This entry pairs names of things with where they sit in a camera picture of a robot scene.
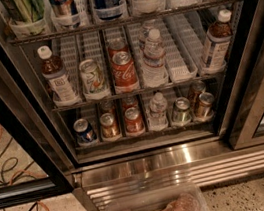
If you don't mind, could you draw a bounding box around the rear water bottle middle shelf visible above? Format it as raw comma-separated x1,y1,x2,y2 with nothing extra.
138,19,160,51

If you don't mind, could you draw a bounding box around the coca-cola can shelf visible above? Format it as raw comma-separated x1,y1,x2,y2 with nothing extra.
112,51,137,87
107,37,128,57

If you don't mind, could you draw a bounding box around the left iced tea bottle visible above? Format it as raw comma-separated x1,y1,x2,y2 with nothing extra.
37,45,76,102

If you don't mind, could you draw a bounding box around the right iced tea bottle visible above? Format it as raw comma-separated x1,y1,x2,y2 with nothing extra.
201,9,233,69

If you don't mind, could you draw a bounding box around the open glass fridge door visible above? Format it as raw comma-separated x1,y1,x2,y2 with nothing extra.
0,4,73,209

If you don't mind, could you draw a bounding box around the iced tea bottle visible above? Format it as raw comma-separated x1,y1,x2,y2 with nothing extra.
201,9,233,69
37,45,76,102

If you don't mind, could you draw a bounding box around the rear red can bottom shelf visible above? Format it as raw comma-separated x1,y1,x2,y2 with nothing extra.
122,95,139,111

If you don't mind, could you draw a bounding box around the gold can shelf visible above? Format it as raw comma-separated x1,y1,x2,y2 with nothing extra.
99,100,116,115
100,113,120,138

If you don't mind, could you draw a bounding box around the water bottle bottom shelf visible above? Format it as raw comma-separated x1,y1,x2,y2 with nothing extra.
148,92,169,131

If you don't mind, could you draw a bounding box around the stainless steel display fridge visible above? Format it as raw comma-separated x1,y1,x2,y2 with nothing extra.
0,0,264,211

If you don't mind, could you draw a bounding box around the water bottle shelf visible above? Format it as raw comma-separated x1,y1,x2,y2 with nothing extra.
142,28,166,81
148,92,169,131
138,19,160,51

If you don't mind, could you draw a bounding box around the front red can bottom shelf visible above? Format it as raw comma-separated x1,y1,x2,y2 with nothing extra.
124,107,144,133

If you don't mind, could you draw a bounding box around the front gold can bottom shelf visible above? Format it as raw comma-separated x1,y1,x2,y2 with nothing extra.
100,113,120,138

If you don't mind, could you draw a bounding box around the front water bottle middle shelf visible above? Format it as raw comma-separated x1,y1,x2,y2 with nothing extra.
142,28,166,81

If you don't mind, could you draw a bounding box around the rear Coca-Cola can middle shelf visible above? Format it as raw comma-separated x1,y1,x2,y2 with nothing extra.
107,37,128,57

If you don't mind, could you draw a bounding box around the front right gold can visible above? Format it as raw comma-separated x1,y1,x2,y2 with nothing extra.
194,92,214,120

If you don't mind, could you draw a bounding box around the front Coca-Cola can middle shelf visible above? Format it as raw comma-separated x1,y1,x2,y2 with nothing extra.
112,51,137,87

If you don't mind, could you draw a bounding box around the blue can bottom shelf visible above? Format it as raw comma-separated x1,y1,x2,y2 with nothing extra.
73,118,97,145

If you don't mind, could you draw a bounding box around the rear gold can bottom shelf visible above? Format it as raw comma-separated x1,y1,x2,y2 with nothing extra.
99,100,116,115

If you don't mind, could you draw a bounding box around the rear right gold can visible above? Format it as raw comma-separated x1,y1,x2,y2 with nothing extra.
187,80,206,106

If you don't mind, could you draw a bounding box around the Red Bull can top shelf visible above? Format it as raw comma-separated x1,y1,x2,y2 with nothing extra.
49,0,78,17

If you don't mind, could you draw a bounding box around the green striped can top shelf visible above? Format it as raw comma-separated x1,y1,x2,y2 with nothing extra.
0,0,45,24

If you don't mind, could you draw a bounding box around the green silver can bottom shelf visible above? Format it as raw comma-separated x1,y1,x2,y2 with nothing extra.
171,97,191,124

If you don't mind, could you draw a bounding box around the white green soda can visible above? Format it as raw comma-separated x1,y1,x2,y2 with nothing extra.
79,59,105,94

